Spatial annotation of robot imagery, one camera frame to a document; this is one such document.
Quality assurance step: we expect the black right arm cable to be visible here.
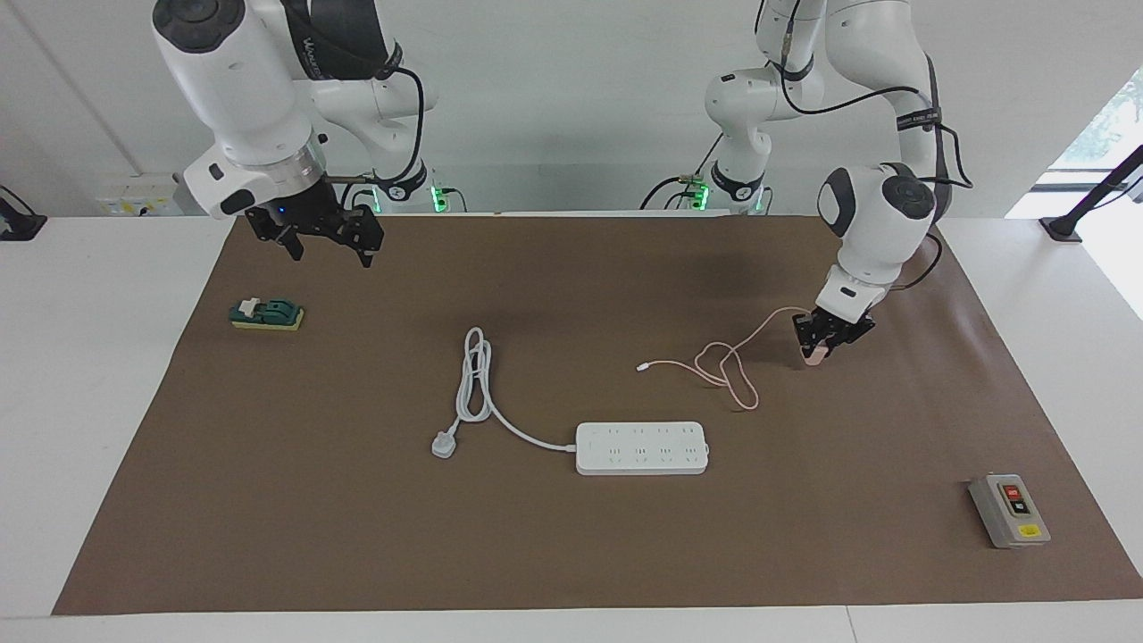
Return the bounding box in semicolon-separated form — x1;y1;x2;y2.
323;64;426;190

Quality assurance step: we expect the white wall socket box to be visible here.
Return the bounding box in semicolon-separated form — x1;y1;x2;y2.
96;173;184;217

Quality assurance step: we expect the brown table mat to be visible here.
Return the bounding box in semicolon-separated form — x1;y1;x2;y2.
52;214;1143;615

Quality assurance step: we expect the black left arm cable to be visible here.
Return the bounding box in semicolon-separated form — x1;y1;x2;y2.
755;0;974;294

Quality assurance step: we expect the green switch on yellow base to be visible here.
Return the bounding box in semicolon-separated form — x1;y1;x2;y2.
229;297;305;331

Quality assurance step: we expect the grey push button box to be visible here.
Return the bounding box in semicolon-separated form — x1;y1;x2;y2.
968;473;1052;549

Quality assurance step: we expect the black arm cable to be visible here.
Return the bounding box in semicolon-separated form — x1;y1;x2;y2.
323;64;426;190
755;0;974;294

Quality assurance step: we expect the pink charging cable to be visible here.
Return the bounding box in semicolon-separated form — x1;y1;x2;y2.
636;306;813;412

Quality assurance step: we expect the white power cord with plug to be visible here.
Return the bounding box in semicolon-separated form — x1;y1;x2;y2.
431;327;580;460

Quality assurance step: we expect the black desk clamp stand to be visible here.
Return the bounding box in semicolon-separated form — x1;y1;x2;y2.
0;185;48;242
1040;145;1143;243

